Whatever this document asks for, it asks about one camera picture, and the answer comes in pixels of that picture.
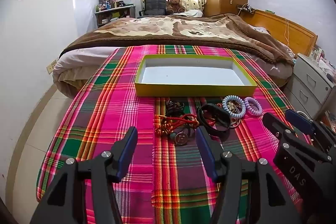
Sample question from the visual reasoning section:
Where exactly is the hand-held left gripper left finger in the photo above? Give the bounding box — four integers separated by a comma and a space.
29, 126, 139, 224

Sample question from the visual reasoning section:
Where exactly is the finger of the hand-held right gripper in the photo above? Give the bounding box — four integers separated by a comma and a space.
262, 112, 295, 146
285, 109, 336, 147

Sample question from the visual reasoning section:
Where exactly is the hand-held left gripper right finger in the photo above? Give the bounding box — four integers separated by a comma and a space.
196, 126, 300, 224

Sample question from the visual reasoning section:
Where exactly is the purple spiral hair tie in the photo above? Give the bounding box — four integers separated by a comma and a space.
244, 97, 263, 116

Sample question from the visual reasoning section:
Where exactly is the black wristband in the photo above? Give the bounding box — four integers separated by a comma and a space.
196, 103, 232, 138

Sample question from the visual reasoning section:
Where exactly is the round pendant keychain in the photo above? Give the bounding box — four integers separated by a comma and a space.
175, 127, 196, 146

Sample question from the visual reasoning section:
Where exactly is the blue spiral hair tie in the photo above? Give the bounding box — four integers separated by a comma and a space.
223, 95, 247, 118

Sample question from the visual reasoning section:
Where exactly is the red cord bracelet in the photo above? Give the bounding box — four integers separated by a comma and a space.
155, 113, 200, 136

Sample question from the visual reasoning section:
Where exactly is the rose gold beaded hair clip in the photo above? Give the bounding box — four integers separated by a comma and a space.
225, 100, 242, 129

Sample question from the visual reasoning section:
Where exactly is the dark bead bracelet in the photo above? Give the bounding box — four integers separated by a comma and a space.
165, 99, 184, 117

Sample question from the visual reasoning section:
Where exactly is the yellow-green cardboard box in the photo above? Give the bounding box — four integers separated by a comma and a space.
135, 54, 258, 97

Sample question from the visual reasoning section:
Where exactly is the grey drawer cabinet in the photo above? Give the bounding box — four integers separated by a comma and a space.
285, 53, 336, 119

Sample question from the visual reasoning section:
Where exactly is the pink green plaid cloth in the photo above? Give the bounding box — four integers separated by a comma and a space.
36, 45, 315, 224

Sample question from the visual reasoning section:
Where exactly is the wooden headboard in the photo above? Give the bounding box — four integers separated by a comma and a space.
240, 9, 318, 56

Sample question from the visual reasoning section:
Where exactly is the bed with pale sheet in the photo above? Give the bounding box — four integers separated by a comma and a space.
52, 14, 294, 101

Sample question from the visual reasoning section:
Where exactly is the power strip shelf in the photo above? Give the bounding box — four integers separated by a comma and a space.
238, 4, 256, 14

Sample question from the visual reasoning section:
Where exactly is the brown patterned blanket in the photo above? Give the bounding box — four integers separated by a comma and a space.
59, 14, 294, 67

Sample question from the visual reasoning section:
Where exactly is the cluttered desk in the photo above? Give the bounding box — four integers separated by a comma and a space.
94, 5, 136, 28

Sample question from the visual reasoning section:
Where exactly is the white pillow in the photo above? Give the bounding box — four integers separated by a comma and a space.
184, 9, 204, 17

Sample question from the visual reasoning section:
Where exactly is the black chair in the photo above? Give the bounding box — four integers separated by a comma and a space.
138, 0, 167, 17

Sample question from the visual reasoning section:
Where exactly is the group of bottles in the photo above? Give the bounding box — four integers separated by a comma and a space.
95, 0, 126, 10

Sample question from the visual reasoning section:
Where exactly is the brown teddy bear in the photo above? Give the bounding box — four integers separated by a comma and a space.
165, 0, 185, 14

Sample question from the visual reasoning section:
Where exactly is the yellow cable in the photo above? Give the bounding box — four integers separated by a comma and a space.
285, 18, 291, 51

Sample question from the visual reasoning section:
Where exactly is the wall socket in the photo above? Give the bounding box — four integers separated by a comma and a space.
47, 59, 58, 73

